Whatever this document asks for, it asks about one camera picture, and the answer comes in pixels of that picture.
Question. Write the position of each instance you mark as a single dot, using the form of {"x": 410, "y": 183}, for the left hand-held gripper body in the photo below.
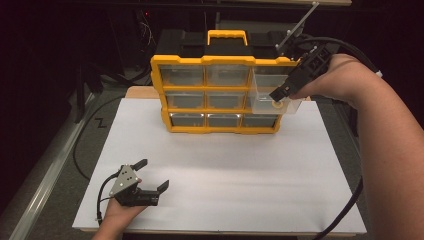
{"x": 125, "y": 181}

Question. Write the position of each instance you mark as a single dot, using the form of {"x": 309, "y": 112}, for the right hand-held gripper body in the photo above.
{"x": 310, "y": 66}

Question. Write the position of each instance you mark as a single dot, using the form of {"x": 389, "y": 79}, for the clear plastic drawer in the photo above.
{"x": 263, "y": 83}

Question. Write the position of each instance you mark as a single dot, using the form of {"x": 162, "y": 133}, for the person's right hand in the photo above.
{"x": 336, "y": 80}

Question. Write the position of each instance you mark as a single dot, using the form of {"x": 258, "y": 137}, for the person's left hand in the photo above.
{"x": 118, "y": 215}

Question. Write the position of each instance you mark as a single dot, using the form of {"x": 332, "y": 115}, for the white board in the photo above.
{"x": 213, "y": 160}

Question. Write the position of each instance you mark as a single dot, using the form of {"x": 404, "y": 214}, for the yellow and black organizer cabinet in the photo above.
{"x": 226, "y": 45}

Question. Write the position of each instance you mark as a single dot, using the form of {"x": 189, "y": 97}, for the set of clear drawers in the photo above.
{"x": 186, "y": 100}

